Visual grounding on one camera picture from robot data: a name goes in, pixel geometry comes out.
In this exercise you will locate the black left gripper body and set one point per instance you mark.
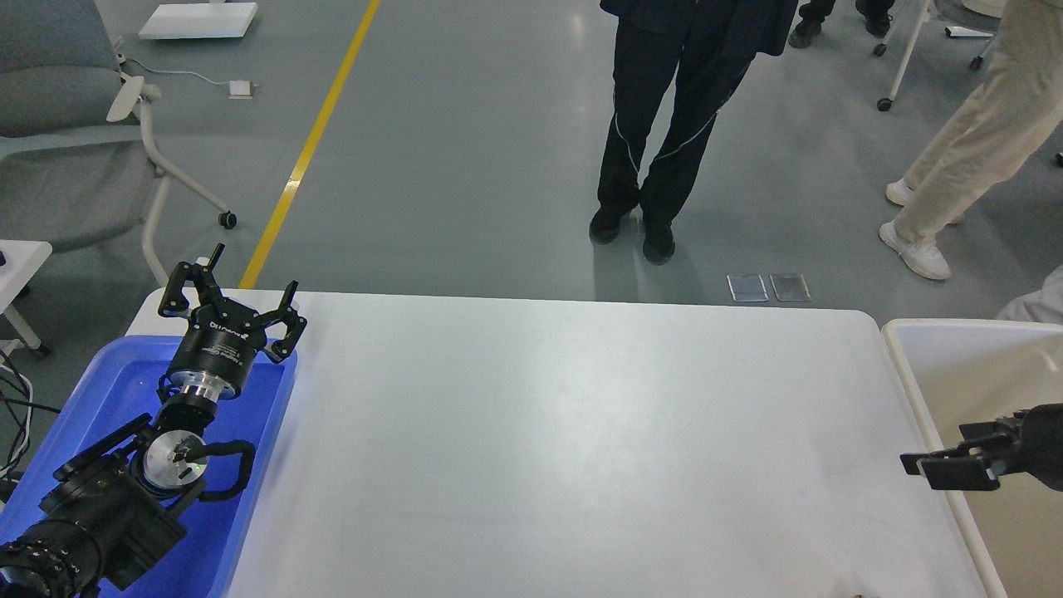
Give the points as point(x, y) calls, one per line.
point(219, 344)

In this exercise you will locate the metal floor plate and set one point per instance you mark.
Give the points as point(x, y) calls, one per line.
point(747, 287)
point(790, 287)

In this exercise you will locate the person in beige trousers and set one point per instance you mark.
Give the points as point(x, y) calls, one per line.
point(1002, 122)

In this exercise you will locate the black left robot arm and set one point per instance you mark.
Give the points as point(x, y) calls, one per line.
point(114, 513)

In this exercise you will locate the white plastic bin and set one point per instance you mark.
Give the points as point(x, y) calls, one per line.
point(987, 399)

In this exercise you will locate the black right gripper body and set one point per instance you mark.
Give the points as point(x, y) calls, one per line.
point(1040, 451)

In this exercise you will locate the person in white suit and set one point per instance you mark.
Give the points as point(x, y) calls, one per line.
point(1043, 305)

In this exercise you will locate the white flat floor box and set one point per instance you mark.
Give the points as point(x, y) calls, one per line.
point(202, 20)

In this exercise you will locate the white power adapter with cable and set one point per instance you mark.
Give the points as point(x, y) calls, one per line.
point(239, 89)

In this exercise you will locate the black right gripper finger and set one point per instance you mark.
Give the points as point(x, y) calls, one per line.
point(952, 470)
point(1001, 435)

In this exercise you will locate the grey office chair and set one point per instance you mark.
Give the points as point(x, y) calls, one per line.
point(59, 73)

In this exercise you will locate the white side table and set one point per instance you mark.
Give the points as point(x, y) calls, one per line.
point(22, 259)

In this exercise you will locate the right metal floor plate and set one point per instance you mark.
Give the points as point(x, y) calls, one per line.
point(790, 287)

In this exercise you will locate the person in black trousers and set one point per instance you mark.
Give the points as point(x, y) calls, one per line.
point(676, 63)

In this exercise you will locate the left metal floor plate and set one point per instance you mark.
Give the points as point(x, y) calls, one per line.
point(747, 287)

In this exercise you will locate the white rolling chair base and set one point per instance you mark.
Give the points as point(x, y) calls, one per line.
point(980, 18)

